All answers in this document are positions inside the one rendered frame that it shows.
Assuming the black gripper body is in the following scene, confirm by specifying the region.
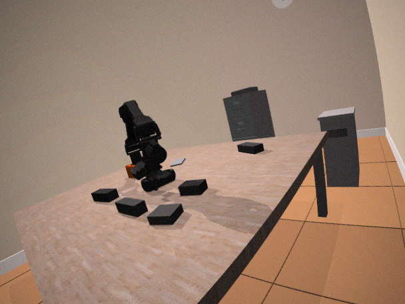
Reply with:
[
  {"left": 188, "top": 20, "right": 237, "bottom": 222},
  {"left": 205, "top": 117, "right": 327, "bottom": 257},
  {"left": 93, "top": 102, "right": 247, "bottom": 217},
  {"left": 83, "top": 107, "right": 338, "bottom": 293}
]
[{"left": 141, "top": 156, "right": 174, "bottom": 185}]

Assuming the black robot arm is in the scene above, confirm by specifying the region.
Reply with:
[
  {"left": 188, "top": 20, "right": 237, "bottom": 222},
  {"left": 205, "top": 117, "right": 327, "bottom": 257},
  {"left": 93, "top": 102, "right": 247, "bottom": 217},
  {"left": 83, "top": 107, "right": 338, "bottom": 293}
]
[{"left": 119, "top": 100, "right": 167, "bottom": 180}]

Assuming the dark grey controller unit with label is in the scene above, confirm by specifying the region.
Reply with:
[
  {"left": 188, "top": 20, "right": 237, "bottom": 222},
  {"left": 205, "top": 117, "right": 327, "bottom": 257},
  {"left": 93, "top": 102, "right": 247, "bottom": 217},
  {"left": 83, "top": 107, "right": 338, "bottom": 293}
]
[{"left": 141, "top": 169, "right": 176, "bottom": 192}]

